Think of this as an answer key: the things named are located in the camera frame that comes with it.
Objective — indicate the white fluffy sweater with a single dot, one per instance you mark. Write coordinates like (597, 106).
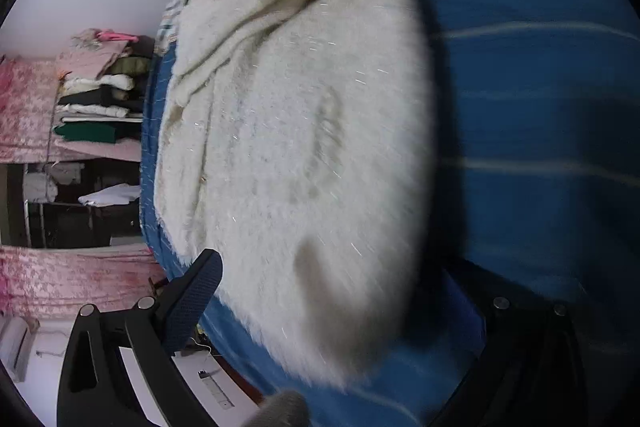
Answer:
(300, 147)

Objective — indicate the striped cloth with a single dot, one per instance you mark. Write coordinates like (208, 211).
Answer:
(169, 14)

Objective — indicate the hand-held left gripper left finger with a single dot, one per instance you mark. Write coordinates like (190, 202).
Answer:
(194, 289)

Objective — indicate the stack of folded clothes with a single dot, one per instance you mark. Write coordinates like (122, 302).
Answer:
(102, 92)

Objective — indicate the pink patterned curtain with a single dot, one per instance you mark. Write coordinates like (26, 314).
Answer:
(55, 187)

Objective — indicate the grey fuzzy cloth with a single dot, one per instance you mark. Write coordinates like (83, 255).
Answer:
(280, 411)

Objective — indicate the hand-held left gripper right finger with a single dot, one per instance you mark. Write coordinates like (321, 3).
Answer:
(525, 357)

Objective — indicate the white folded cloth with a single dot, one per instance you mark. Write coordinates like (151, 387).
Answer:
(111, 195)

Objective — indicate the white air conditioner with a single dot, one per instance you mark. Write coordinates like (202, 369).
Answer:
(15, 347)

